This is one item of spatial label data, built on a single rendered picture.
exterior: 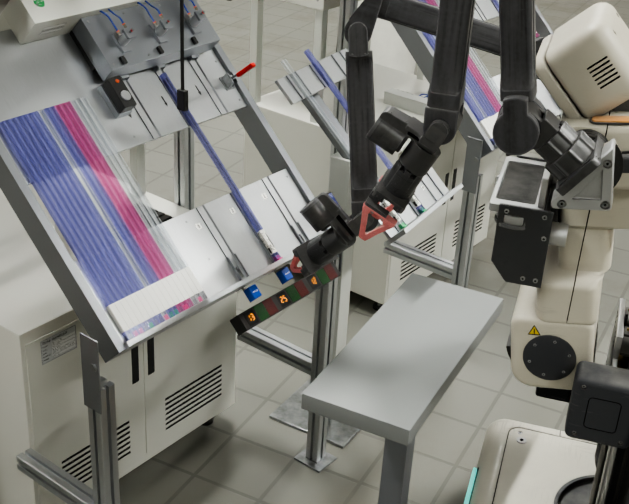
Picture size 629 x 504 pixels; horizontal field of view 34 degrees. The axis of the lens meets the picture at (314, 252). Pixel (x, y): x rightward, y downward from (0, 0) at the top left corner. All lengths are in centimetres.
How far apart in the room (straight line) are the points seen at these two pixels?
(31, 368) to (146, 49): 75
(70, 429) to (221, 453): 55
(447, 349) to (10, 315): 97
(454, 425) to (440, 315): 72
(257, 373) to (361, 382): 109
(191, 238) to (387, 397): 54
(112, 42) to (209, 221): 44
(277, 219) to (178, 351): 50
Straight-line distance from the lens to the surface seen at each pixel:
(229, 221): 232
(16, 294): 245
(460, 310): 246
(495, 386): 328
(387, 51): 557
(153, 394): 269
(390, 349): 228
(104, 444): 214
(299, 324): 348
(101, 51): 230
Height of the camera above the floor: 184
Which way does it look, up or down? 28 degrees down
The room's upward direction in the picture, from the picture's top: 3 degrees clockwise
